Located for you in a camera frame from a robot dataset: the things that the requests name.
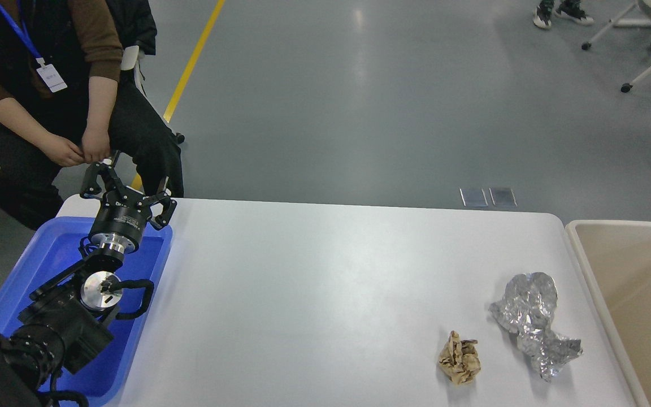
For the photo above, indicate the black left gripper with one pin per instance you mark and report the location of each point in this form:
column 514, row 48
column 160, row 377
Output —
column 124, row 214

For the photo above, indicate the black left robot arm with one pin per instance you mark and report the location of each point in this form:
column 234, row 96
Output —
column 67, row 323

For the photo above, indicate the person left hand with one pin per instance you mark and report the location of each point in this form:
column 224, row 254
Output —
column 95, row 144

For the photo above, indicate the person right hand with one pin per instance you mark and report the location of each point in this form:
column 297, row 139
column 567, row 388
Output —
column 60, row 150

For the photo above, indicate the grey white chair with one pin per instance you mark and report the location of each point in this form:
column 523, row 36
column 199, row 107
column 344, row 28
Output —
column 131, row 62

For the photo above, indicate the person in black vest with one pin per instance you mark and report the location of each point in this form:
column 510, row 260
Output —
column 59, row 73

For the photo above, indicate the black jacket on chair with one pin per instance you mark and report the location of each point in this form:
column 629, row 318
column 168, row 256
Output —
column 135, row 24

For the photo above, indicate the left metal floor plate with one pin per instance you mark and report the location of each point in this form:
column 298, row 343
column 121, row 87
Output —
column 473, row 197

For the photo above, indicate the metal floor plate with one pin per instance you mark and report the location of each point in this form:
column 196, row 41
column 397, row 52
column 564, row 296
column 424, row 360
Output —
column 503, row 197
column 473, row 197

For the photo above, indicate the crumpled brown paper ball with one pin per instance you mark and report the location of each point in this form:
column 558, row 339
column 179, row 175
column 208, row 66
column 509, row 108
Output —
column 459, row 359

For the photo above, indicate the right metal floor plate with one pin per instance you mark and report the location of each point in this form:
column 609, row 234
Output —
column 503, row 197

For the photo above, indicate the crumpled aluminium foil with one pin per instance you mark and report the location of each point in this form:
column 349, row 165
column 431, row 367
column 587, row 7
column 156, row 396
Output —
column 527, row 310

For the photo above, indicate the beige plastic bin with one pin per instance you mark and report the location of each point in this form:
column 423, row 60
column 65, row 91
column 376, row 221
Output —
column 615, row 259

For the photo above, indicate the white chair legs right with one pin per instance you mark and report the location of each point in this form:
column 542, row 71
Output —
column 629, row 30

